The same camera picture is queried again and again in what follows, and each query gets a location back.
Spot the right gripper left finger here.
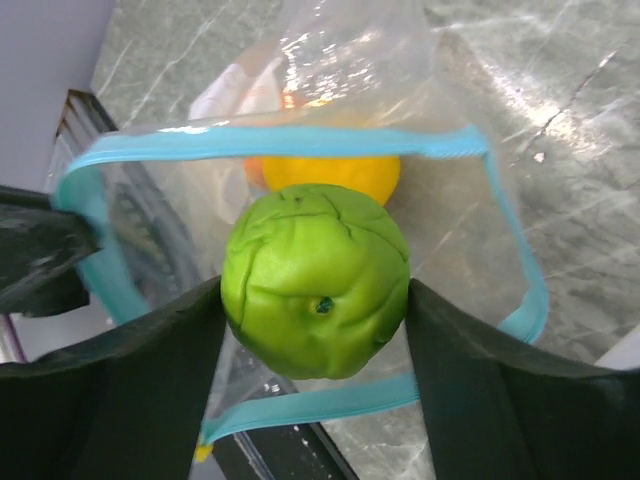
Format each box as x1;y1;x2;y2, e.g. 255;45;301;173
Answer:
1;279;226;479

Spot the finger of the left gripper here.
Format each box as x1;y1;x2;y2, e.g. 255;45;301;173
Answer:
1;186;99;318

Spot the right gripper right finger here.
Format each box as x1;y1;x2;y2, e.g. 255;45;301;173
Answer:
405;280;639;479

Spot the green apple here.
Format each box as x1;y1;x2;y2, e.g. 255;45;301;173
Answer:
221;185;410;380

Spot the pink peach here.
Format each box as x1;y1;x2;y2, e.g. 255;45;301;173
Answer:
243;157;269;190

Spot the yellow orange fruit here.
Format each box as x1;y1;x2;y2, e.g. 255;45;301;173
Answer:
258;156;401;206

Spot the clear zip top bag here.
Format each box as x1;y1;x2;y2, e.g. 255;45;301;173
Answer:
53;1;549;453

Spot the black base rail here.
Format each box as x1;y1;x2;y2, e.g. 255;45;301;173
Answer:
212;423;358;480

